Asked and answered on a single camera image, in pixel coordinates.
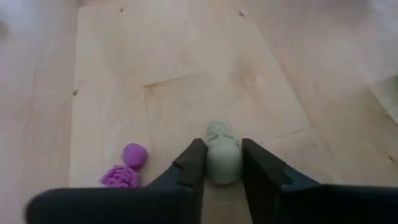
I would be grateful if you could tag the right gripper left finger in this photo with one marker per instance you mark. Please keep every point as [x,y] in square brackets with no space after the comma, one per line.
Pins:
[124,205]

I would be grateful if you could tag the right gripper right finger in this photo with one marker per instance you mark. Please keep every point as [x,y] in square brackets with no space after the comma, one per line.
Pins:
[311,205]

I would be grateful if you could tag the purple plastic skeleton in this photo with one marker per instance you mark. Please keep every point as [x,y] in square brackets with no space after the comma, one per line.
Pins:
[133,157]

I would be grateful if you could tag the beige plastic skull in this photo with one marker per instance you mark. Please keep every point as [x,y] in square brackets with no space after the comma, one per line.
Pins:
[222,155]

